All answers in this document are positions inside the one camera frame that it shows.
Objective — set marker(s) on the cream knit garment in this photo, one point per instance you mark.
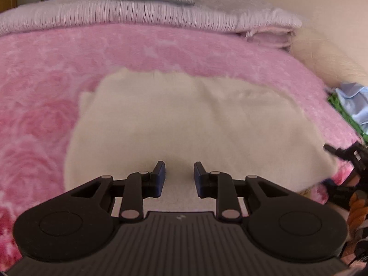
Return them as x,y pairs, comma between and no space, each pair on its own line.
187,120

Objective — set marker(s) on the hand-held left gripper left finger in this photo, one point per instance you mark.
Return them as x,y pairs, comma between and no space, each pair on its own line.
161,178

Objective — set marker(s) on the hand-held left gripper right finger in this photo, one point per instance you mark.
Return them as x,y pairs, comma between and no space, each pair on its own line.
198,178

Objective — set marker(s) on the light blue cloth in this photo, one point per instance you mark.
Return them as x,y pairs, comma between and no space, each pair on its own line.
355,103

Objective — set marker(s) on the cream bed sheet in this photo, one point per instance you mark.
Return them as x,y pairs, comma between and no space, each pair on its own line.
322,57

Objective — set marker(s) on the pink floral blanket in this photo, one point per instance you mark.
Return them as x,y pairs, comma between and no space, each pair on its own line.
43,92

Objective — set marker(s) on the orange brown striped cloth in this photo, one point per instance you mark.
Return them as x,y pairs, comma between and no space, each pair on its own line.
358,210

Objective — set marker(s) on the lavender ribbed quilt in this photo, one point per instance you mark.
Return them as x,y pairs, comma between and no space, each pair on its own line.
129,14

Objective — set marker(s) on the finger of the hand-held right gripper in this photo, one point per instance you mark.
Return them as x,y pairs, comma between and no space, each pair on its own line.
339,194
342,151

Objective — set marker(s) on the green cloth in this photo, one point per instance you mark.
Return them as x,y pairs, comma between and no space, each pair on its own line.
349,120

